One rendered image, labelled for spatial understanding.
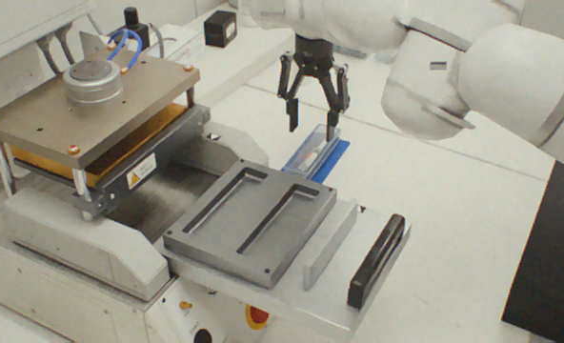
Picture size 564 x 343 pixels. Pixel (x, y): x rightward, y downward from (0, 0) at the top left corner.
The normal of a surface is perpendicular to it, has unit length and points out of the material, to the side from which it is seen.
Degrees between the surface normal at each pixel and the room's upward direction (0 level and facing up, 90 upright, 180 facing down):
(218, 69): 0
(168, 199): 0
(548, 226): 47
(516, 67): 53
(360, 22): 82
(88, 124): 0
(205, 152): 90
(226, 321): 65
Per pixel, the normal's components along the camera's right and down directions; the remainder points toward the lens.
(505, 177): 0.00, -0.80
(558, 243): -0.36, -0.18
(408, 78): -0.77, 0.00
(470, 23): -0.02, 0.17
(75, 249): -0.47, 0.53
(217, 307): 0.80, -0.08
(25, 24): 0.88, 0.29
